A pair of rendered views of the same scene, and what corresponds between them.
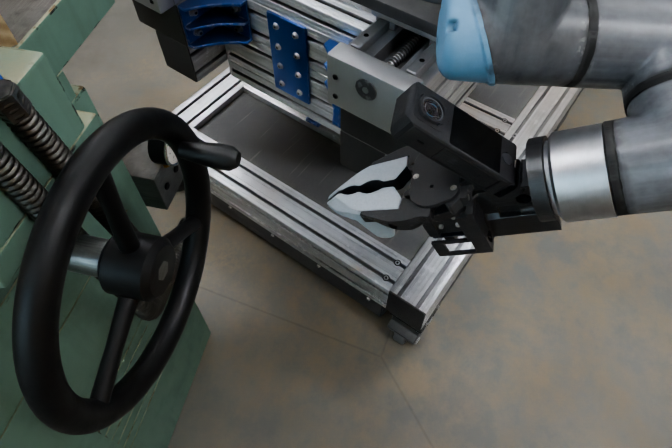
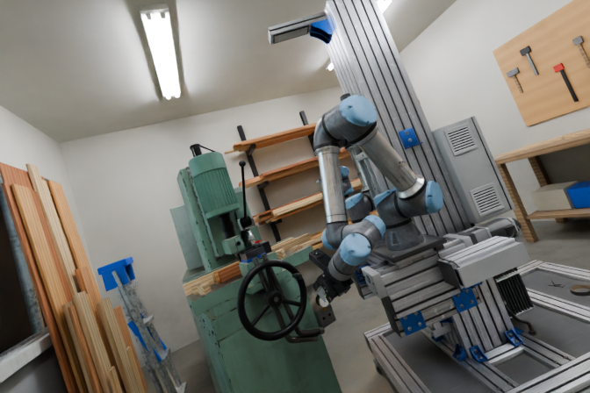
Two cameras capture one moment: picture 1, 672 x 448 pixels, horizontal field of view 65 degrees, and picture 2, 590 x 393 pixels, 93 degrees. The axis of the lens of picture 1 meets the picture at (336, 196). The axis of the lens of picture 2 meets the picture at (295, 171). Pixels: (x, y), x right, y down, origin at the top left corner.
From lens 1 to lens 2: 0.89 m
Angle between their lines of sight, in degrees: 72
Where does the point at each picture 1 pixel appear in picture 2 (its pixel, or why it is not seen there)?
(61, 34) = (296, 259)
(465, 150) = (319, 260)
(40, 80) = (273, 256)
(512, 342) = not seen: outside the picture
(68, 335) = (275, 348)
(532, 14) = (330, 229)
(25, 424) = (252, 367)
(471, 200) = (325, 277)
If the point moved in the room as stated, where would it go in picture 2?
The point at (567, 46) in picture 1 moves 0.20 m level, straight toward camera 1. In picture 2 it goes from (337, 234) to (279, 258)
